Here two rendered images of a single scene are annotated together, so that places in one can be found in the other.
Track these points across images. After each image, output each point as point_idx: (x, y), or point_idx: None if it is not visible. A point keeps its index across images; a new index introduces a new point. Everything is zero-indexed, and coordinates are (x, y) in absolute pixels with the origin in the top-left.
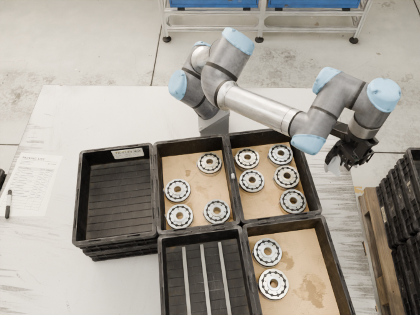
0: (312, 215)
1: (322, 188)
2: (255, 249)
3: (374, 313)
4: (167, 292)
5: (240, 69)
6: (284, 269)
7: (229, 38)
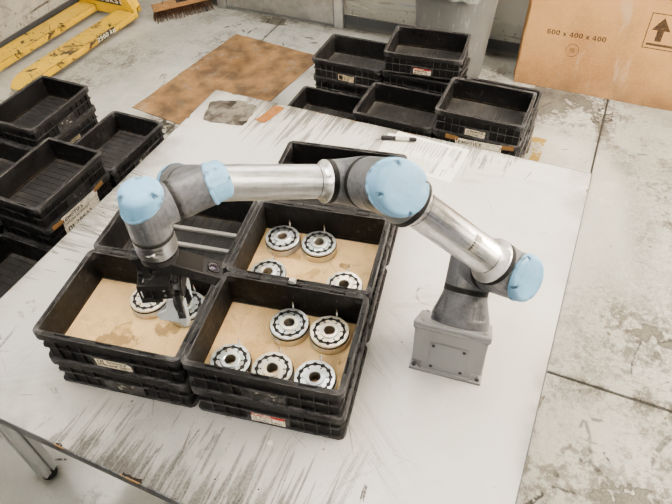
0: (184, 348)
1: (255, 469)
2: (196, 293)
3: (56, 439)
4: (206, 211)
5: (354, 192)
6: (158, 322)
7: (388, 158)
